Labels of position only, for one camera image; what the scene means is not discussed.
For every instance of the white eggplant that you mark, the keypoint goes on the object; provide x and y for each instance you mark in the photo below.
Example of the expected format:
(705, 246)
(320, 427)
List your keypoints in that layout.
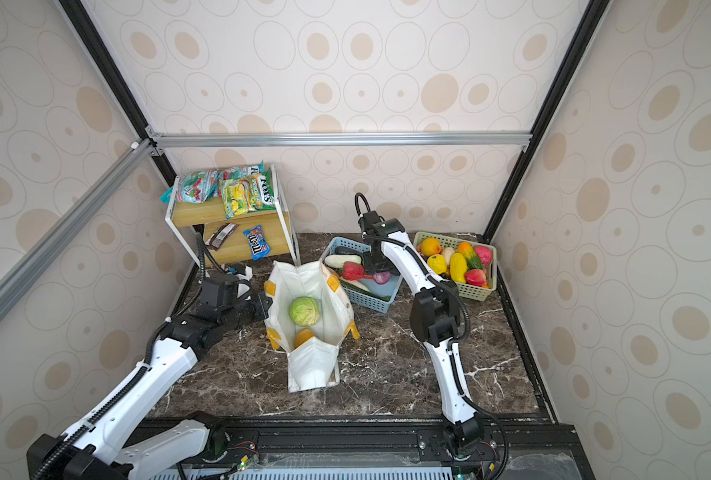
(338, 261)
(357, 285)

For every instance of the white grocery bag yellow handles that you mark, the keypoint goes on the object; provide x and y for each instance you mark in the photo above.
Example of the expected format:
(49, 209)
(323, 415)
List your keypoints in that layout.
(314, 365)

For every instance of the green plastic basket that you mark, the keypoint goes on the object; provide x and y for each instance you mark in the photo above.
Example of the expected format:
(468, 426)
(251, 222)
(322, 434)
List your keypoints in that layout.
(449, 245)

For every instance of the white wooden two-tier shelf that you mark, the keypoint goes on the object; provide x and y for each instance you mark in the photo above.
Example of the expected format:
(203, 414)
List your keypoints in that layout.
(194, 223)

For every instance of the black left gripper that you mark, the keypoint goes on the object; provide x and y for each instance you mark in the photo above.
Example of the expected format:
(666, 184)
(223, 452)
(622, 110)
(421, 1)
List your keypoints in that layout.
(261, 308)

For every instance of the left diagonal aluminium rail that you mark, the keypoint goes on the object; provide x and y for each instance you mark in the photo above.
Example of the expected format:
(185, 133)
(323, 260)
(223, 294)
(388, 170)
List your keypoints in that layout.
(24, 274)

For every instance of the green mint snack bag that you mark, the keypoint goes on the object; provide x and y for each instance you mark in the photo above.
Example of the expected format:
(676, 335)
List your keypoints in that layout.
(263, 178)

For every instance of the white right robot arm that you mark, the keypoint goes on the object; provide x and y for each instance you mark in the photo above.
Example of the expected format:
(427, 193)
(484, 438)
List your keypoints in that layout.
(441, 322)

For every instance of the red bell pepper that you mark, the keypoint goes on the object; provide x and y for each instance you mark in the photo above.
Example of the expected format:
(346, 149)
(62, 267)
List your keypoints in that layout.
(353, 271)

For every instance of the purple cabbage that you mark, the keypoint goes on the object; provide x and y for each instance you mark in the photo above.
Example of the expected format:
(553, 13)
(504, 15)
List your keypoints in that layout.
(381, 278)

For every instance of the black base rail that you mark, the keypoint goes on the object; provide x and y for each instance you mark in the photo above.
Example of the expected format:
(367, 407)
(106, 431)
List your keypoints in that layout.
(525, 447)

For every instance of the orange fruit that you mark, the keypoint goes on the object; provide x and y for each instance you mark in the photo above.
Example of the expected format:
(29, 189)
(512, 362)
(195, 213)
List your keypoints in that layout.
(430, 247)

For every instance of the yellow candy snack bag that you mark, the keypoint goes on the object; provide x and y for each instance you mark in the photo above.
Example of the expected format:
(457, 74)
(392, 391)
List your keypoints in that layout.
(239, 196)

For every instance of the green gummy snack bag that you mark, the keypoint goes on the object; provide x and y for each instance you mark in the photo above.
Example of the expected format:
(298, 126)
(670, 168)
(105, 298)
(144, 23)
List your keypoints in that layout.
(194, 187)

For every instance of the green cabbage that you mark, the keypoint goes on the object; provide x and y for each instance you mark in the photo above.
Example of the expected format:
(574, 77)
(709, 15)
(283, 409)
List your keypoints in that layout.
(304, 312)

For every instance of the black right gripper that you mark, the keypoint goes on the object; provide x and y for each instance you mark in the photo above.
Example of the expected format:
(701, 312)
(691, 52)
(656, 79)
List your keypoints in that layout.
(369, 266)

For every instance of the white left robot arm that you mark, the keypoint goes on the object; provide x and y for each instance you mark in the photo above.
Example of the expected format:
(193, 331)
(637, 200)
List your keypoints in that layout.
(97, 447)

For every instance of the red apple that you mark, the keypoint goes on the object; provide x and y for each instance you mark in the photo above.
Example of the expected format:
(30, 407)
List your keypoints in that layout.
(476, 277)

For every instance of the horizontal aluminium rail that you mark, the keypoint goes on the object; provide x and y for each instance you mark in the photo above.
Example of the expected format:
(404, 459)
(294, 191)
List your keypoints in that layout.
(357, 139)

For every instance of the blue plastic basket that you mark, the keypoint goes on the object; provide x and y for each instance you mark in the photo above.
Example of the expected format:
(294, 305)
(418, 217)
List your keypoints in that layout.
(381, 297)

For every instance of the white eggplant upper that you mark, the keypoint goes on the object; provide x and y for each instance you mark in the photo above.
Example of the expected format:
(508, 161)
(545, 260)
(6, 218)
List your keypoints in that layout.
(338, 261)

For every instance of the dark eggplant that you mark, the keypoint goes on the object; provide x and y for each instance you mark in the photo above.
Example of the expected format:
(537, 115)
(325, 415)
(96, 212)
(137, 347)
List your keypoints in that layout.
(343, 250)

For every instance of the brown chocolate bar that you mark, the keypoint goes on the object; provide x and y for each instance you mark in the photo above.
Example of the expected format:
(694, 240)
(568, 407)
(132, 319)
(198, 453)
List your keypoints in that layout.
(220, 235)

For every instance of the white eggplant lower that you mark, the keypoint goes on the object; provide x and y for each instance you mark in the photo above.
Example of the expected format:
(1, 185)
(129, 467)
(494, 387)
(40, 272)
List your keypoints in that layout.
(357, 285)

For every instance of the pink peach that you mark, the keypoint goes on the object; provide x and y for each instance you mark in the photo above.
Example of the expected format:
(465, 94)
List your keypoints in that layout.
(485, 254)

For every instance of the blue candy packet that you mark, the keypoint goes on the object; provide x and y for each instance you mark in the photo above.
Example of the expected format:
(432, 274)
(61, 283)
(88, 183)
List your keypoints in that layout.
(257, 243)

